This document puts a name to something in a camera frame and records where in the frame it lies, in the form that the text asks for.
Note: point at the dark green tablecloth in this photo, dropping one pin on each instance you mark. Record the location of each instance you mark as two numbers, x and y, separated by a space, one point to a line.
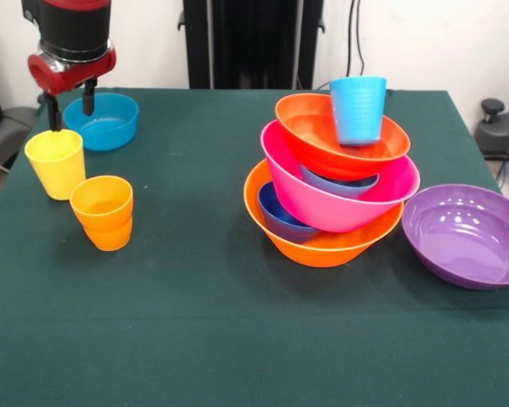
152 318

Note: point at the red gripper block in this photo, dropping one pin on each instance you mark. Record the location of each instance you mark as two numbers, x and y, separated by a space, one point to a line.
51 78

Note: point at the yellow cup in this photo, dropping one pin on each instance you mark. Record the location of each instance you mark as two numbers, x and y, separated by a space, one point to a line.
55 169

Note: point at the large orange bowl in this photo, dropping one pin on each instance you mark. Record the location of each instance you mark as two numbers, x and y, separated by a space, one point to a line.
322 256

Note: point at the light blue cup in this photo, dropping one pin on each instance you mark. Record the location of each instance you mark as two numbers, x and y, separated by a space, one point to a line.
358 110

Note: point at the large pink bowl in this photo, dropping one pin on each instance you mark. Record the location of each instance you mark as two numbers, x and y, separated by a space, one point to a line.
322 212

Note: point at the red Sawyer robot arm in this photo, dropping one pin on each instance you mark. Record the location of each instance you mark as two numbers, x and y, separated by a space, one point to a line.
74 25

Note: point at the orange cup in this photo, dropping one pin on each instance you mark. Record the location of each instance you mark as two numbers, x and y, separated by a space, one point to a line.
104 220

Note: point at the small dark blue bowl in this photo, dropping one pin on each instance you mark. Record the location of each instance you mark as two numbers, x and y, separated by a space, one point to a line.
280 224

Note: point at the light blue shallow bowl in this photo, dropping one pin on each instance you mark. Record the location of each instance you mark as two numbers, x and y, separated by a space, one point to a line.
110 135

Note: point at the black office chair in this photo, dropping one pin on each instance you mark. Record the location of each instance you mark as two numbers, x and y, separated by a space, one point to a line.
8 127

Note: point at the light blue ribbed bowl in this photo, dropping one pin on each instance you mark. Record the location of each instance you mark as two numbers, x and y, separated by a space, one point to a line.
343 188

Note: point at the purple bowl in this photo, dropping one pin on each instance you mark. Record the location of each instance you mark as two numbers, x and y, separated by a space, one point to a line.
466 241

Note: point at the red bowl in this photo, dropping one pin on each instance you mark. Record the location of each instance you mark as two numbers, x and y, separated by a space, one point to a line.
314 148

